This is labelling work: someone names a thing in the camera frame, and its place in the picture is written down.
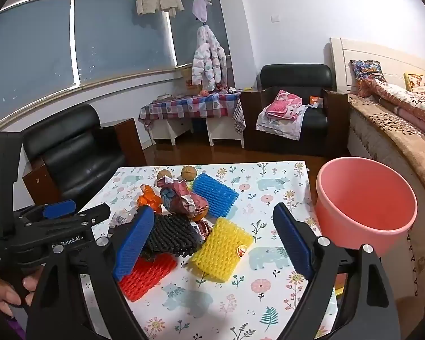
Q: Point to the pink folded blanket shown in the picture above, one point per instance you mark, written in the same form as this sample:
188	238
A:
283	104

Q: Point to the clear plastic wrapper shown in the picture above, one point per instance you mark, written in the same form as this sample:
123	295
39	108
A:
122	217

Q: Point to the pink plastic bucket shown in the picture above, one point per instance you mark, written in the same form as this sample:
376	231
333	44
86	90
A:
357	198

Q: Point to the large dark window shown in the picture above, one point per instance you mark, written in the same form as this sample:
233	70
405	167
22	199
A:
39	42

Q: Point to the black armchair with wooden sides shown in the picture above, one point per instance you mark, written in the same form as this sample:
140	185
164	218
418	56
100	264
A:
294	78
71	148

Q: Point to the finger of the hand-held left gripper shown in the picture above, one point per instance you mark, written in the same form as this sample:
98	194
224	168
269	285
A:
58	209
92	217

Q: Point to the person's left hand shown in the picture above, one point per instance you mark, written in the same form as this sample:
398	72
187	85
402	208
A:
7	295

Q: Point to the brown walnut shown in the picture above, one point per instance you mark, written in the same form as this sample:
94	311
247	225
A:
164	174
188	173

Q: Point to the brown leaf patterned bed cover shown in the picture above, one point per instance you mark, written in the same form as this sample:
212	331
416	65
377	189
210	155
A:
393	127

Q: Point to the printed paper wrapper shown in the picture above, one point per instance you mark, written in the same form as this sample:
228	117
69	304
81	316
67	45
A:
184	198

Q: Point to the yellow foam fruit net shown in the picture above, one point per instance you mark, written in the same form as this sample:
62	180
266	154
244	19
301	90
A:
216	251

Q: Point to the floral bear printed tablecloth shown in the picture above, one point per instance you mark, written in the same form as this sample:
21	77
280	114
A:
269	198

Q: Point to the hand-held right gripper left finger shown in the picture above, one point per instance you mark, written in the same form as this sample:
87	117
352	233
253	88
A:
134	244

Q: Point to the bed with patterned blankets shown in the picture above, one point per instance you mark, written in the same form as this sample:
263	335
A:
403	102

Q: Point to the small orange box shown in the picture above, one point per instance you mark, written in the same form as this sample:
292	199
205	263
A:
317	101

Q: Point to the white flat book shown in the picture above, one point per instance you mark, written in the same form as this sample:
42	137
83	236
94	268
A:
163	97

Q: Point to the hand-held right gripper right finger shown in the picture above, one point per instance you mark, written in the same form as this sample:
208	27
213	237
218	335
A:
292	244

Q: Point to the yellow floral pillow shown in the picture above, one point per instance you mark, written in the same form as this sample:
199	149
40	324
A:
416	83

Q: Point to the white side table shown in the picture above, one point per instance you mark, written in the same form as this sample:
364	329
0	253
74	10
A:
223	134

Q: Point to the pink folded clothes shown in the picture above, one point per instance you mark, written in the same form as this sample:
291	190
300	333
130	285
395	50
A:
279	127

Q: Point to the small printed wrapper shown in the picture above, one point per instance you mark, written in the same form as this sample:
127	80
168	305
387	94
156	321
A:
202	230

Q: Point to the colourful patterned pillow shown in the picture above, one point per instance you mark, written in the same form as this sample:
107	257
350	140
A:
366	74

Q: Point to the orange plastic wrapper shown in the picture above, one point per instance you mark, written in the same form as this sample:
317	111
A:
148	198

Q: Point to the red foam fruit net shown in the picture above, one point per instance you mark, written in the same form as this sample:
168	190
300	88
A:
148	278

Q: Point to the blue foam fruit net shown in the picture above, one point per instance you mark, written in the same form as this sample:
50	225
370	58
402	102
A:
214	193

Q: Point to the cream bed headboard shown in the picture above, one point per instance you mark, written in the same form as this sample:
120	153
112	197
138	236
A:
375	51

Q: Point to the pastel dotted puffer jacket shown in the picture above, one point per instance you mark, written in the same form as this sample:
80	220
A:
207	63

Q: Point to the checked tablecloth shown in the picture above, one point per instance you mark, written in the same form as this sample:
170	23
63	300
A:
187	108

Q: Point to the black foam fruit net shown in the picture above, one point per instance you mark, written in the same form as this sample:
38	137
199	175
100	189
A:
173	233

